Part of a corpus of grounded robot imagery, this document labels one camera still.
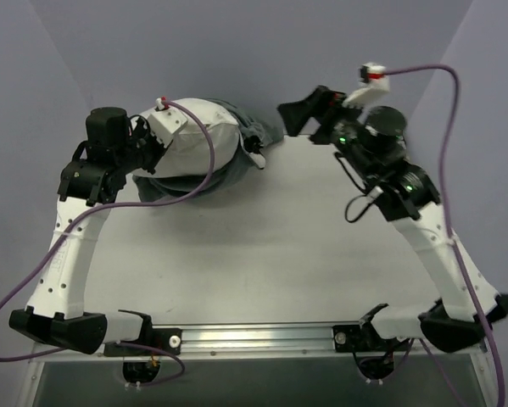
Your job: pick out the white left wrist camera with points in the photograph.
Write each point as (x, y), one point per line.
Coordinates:
(166, 124)

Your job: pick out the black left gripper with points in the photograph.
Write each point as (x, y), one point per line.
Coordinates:
(147, 149)

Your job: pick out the white pillow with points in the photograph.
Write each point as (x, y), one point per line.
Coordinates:
(216, 132)

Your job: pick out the grey green pillowcase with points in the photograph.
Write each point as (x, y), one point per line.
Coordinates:
(153, 189)

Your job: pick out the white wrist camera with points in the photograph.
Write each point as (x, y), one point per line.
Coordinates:
(166, 124)
(374, 84)

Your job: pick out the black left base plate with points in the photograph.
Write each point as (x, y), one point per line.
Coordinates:
(167, 339)

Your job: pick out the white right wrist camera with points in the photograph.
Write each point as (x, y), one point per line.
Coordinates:
(374, 84)

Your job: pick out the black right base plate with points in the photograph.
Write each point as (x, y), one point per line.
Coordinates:
(353, 338)

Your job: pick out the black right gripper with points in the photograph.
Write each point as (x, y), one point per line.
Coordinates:
(326, 115)

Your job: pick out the aluminium front rail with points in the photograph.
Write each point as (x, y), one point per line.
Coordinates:
(253, 337)

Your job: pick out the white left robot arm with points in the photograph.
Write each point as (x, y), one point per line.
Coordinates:
(55, 313)

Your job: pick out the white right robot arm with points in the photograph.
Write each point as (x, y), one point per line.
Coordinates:
(370, 143)

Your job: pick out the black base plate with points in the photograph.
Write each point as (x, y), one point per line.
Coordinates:
(167, 339)
(353, 338)

